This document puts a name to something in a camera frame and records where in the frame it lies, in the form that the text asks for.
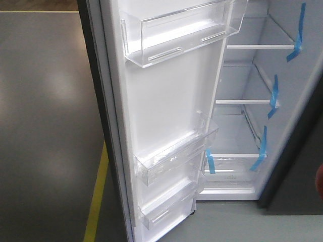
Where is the red yellow apple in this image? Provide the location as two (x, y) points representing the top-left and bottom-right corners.
(315, 164), (323, 199)

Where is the white fridge door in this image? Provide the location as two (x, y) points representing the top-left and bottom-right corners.
(77, 0), (249, 242)

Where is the white fridge interior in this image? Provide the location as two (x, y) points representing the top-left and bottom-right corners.
(197, 1), (322, 202)

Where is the clear middle door bin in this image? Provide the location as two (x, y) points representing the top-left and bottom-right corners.
(134, 110), (219, 186)

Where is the clear door bin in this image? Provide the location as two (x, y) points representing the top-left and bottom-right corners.
(120, 1), (248, 68)
(139, 171), (206, 230)
(134, 110), (219, 186)

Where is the blue tape strip lower left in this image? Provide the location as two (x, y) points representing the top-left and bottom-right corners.
(205, 149), (216, 174)

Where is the blue tape strip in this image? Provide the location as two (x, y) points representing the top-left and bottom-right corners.
(267, 74), (279, 119)
(205, 149), (216, 174)
(286, 3), (306, 62)
(250, 126), (267, 171)

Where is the yellow floor tape line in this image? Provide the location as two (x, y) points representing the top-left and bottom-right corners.
(83, 141), (109, 242)

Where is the clear lower door bin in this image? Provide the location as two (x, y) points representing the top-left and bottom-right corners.
(139, 171), (206, 230)

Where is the clear crisper drawer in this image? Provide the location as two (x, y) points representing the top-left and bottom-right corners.
(204, 153), (259, 195)

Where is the clear upper door bin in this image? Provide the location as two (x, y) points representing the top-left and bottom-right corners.
(120, 1), (248, 68)

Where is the blue tape strip lower right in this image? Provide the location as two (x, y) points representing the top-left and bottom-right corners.
(250, 126), (267, 171)

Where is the blue tape strip middle right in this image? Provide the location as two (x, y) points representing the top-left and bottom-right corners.
(267, 74), (279, 119)

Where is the blue tape strip upper right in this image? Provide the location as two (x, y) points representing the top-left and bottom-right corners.
(286, 3), (306, 62)

